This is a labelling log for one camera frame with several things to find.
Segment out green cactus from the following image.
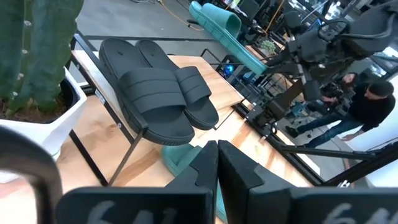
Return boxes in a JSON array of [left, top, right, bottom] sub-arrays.
[[0, 0, 85, 118]]

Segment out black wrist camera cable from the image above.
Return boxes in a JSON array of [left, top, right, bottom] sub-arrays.
[[0, 127, 63, 224]]

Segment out teal rubber slide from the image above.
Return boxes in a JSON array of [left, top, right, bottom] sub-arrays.
[[160, 143, 228, 223], [188, 1, 269, 75]]

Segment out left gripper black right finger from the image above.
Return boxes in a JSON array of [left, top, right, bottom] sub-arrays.
[[218, 139, 398, 224]]

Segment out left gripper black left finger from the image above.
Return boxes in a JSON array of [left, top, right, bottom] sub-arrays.
[[57, 139, 218, 224]]

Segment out small pale green plant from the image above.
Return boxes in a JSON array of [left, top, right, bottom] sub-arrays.
[[260, 39, 277, 57]]

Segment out black rubber slide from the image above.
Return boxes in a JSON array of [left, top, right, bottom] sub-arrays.
[[98, 37, 196, 146], [135, 39, 220, 131]]

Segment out wooden shelf with black frame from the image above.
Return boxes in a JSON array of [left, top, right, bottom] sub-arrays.
[[65, 29, 246, 187]]

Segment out black aluminium rig frame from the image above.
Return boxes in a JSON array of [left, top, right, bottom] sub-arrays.
[[231, 102, 398, 189]]

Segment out person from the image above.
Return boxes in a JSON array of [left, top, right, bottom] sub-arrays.
[[285, 79, 397, 149], [320, 72, 360, 108]]

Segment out white plant pot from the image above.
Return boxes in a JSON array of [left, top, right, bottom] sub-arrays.
[[0, 67, 88, 184]]

